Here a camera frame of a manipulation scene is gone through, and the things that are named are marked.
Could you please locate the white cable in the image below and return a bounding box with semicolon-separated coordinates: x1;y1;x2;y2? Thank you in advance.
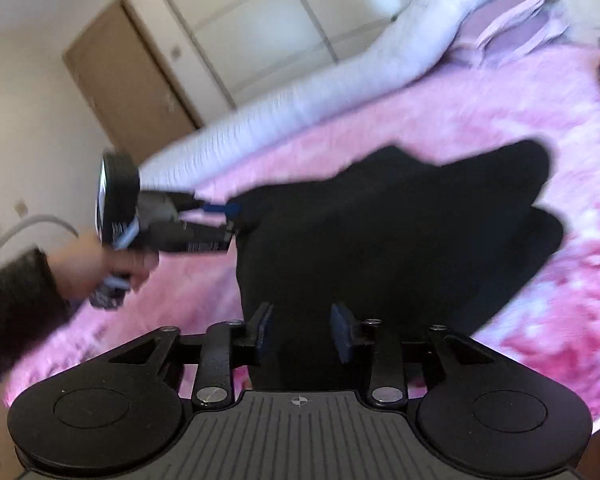
0;215;81;271

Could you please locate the person's left hand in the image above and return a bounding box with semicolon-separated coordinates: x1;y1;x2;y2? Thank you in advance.
47;232;161;306

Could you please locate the wooden door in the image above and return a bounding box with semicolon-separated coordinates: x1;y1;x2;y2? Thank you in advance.
62;0;203;163

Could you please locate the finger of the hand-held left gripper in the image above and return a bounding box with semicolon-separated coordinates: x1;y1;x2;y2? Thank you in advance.
192;200;243;217

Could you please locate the white striped quilt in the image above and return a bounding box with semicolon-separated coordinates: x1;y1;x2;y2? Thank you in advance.
140;0;526;196

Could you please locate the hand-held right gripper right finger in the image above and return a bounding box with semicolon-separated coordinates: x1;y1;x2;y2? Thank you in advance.
330;302;498;408

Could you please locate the black zip jacket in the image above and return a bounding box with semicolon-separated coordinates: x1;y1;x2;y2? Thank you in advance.
230;139;566;393

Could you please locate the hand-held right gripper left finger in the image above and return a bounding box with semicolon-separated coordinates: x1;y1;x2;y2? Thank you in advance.
107;302;276;408

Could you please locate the white wardrobe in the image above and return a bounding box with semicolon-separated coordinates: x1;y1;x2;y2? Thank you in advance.
140;0;431;111

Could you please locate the pink floral blanket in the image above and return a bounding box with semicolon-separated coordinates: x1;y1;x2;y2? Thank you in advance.
2;42;600;431

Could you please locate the purple pillow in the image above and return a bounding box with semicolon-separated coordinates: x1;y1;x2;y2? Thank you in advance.
450;10;571;63

